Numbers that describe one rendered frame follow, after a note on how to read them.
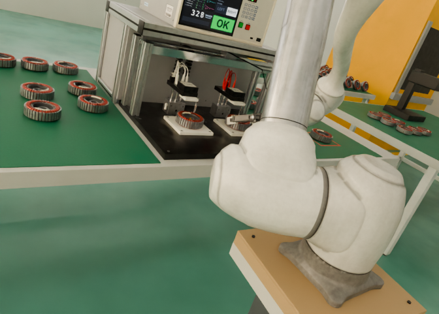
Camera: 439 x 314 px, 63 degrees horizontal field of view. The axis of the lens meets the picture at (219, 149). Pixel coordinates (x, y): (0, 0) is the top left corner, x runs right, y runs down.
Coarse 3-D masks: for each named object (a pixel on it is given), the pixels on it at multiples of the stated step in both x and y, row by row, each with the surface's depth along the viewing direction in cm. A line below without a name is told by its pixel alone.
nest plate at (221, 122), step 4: (216, 120) 155; (220, 120) 156; (224, 120) 158; (220, 124) 152; (224, 124) 153; (224, 128) 150; (228, 128) 150; (228, 132) 148; (232, 132) 147; (236, 132) 148; (240, 132) 150
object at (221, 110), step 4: (212, 104) 163; (216, 104) 161; (220, 104) 163; (224, 104) 165; (212, 108) 163; (216, 108) 161; (220, 108) 161; (224, 108) 162; (228, 108) 164; (212, 112) 163; (216, 112) 161; (220, 112) 162; (224, 112) 164; (228, 112) 165; (216, 116) 162; (220, 116) 164; (224, 116) 165
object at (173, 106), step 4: (168, 100) 147; (172, 100) 149; (164, 104) 150; (168, 104) 147; (172, 104) 147; (176, 104) 148; (180, 104) 149; (184, 104) 150; (168, 108) 147; (172, 108) 148; (176, 108) 149; (180, 108) 150; (168, 112) 148; (172, 112) 149; (176, 112) 150
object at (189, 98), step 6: (168, 84) 147; (180, 84) 140; (186, 84) 140; (192, 84) 143; (180, 90) 139; (186, 90) 138; (192, 90) 140; (180, 96) 140; (186, 96) 139; (192, 96) 141
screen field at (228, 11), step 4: (216, 8) 138; (220, 8) 138; (224, 8) 139; (228, 8) 140; (232, 8) 141; (220, 12) 139; (224, 12) 140; (228, 12) 141; (232, 12) 142; (236, 12) 143
